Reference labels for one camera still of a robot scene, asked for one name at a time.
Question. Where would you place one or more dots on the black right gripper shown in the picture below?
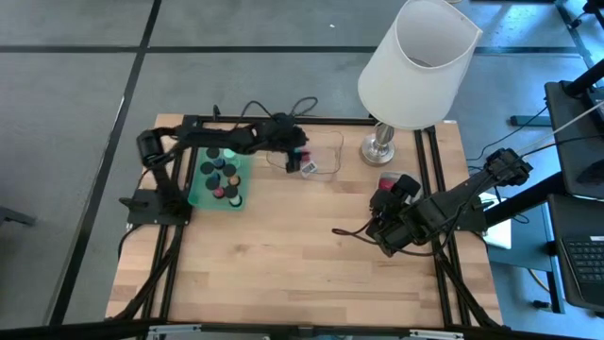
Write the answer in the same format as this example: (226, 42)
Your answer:
(401, 231)

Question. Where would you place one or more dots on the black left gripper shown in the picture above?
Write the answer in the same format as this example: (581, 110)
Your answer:
(283, 134)

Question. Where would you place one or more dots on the teal digital clock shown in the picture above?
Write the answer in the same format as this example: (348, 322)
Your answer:
(298, 153)

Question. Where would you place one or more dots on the teal hourglass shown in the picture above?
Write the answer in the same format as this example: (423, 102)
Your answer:
(230, 153)

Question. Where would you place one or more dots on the white sand hourglass black caps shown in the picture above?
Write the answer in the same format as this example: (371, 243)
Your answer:
(231, 191)

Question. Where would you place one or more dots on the blue sand hourglass black caps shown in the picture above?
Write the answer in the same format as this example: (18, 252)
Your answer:
(213, 152)
(206, 167)

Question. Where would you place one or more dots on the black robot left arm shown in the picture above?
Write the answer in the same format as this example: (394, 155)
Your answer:
(212, 137)

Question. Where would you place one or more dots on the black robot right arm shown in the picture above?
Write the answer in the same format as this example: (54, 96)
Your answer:
(472, 189)

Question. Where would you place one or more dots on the small grey plastic bin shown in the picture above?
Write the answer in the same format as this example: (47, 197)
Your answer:
(398, 172)

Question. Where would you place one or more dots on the clear plastic tray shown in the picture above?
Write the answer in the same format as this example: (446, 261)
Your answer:
(330, 151)

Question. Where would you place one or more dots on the teal translucent plastic bin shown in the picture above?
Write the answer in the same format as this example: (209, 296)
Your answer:
(200, 198)

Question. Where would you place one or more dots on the white box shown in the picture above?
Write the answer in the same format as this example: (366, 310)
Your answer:
(500, 233)

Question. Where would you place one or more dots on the white shade table lamp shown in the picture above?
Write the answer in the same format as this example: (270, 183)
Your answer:
(415, 71)

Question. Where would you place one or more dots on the grey metal cart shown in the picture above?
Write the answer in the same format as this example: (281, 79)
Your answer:
(528, 255)

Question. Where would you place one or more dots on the black side desk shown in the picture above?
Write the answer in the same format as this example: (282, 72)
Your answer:
(566, 141)

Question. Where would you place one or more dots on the black computer mouse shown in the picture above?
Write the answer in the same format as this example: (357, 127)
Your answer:
(594, 172)

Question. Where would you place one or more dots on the black laptop keyboard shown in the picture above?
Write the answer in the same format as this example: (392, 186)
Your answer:
(585, 264)

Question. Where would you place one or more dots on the grey chair base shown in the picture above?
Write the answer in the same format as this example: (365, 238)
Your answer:
(14, 216)

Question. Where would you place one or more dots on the black aluminium table frame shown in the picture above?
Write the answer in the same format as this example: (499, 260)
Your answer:
(349, 120)

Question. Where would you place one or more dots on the black floor bracket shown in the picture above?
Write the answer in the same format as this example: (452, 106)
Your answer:
(528, 121)

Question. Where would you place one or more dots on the black overhead camera beam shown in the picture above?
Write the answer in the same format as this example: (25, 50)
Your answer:
(71, 330)

